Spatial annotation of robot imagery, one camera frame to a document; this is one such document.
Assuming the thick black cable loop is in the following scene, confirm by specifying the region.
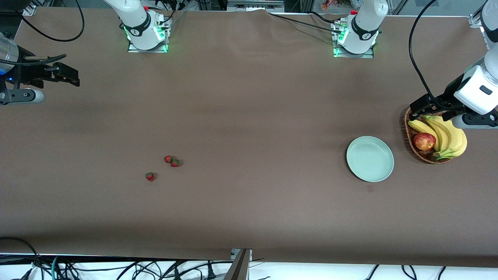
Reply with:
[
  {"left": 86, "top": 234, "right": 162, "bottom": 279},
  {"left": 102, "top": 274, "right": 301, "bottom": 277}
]
[{"left": 0, "top": 236, "right": 45, "bottom": 280}]

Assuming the teal cable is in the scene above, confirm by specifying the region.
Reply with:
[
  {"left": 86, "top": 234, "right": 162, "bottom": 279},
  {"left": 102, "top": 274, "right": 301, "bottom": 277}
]
[{"left": 51, "top": 255, "right": 63, "bottom": 280}]

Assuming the yellow banana bunch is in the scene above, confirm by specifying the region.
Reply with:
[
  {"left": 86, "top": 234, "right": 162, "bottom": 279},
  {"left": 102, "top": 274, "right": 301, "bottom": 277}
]
[{"left": 408, "top": 115, "right": 467, "bottom": 160}]

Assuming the red apple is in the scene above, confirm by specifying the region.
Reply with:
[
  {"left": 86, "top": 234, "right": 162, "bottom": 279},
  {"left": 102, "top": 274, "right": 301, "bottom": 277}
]
[{"left": 413, "top": 133, "right": 437, "bottom": 151}]

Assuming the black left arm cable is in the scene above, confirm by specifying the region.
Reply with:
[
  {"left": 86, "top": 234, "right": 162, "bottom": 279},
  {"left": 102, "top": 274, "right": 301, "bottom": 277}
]
[{"left": 409, "top": 0, "right": 442, "bottom": 111}]

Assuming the grey metal frame box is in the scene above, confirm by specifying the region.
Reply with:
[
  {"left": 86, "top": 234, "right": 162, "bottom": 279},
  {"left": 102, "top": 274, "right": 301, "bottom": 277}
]
[{"left": 227, "top": 0, "right": 285, "bottom": 12}]

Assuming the metal profile bracket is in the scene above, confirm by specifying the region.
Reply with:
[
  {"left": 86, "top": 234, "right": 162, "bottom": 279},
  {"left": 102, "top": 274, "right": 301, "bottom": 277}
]
[{"left": 225, "top": 248, "right": 253, "bottom": 280}]

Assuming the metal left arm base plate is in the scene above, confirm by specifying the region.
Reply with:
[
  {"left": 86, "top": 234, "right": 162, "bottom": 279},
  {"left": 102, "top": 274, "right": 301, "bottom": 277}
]
[{"left": 333, "top": 45, "right": 375, "bottom": 59}]

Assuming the light green plate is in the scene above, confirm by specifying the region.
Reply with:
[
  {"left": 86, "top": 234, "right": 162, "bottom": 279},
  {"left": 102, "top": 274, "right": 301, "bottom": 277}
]
[{"left": 346, "top": 136, "right": 395, "bottom": 182}]

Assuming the brown wicker basket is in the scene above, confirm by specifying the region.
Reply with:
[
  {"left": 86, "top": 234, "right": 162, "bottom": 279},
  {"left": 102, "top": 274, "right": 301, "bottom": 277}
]
[{"left": 405, "top": 107, "right": 454, "bottom": 165}]

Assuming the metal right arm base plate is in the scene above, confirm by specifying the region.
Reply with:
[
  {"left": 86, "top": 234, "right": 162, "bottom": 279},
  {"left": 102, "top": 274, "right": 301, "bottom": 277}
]
[{"left": 128, "top": 41, "right": 168, "bottom": 53}]

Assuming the brown table cover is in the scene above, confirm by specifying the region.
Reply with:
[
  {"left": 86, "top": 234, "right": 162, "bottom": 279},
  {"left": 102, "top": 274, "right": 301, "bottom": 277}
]
[{"left": 0, "top": 6, "right": 498, "bottom": 269}]

